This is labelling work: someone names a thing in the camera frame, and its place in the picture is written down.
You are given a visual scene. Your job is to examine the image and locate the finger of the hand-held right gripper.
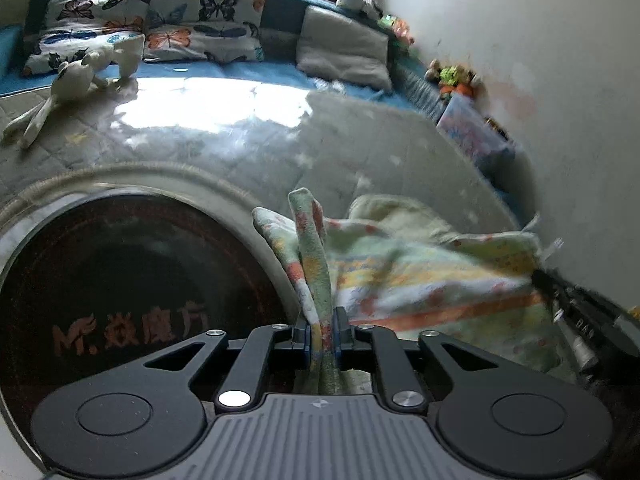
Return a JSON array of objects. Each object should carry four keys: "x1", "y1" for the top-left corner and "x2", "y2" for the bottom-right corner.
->
[{"x1": 531, "y1": 267, "x2": 571, "y2": 311}]

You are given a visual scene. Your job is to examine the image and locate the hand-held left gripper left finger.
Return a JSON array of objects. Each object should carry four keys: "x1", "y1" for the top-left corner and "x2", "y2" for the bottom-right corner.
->
[{"x1": 144, "y1": 310, "x2": 311, "y2": 408}]

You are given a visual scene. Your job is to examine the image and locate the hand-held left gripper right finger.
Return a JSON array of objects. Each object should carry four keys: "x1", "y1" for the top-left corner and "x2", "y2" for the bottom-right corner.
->
[{"x1": 333, "y1": 306, "x2": 501, "y2": 411}]

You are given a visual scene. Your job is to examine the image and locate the floral pastel garment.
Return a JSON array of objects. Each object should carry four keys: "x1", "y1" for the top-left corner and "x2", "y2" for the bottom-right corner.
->
[{"x1": 251, "y1": 187, "x2": 576, "y2": 396}]

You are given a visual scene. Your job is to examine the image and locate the teal striped cushion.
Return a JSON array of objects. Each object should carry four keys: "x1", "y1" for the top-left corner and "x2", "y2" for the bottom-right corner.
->
[{"x1": 397, "y1": 57, "x2": 446, "y2": 123}]

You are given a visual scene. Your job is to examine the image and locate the grey pillow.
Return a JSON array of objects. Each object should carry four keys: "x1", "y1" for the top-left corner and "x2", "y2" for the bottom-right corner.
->
[{"x1": 296, "y1": 5, "x2": 393, "y2": 92}]

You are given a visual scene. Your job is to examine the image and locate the green orange plush toy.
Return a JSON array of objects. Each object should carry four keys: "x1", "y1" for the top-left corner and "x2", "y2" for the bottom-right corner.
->
[{"x1": 377, "y1": 15, "x2": 416, "y2": 46}]

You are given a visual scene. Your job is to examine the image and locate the butterfly print pillow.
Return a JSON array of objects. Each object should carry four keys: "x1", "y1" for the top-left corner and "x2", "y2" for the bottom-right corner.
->
[
  {"x1": 22, "y1": 0, "x2": 156, "y2": 77},
  {"x1": 142, "y1": 0, "x2": 266, "y2": 63}
]

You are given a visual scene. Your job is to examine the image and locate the white long-legged plush rabbit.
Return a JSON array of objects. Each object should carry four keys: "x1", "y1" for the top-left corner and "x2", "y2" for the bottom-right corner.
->
[{"x1": 2, "y1": 50, "x2": 110, "y2": 150}]

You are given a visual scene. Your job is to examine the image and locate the teal bed frame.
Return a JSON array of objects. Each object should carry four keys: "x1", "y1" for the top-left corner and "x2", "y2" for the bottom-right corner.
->
[{"x1": 0, "y1": 0, "x2": 441, "y2": 106}]

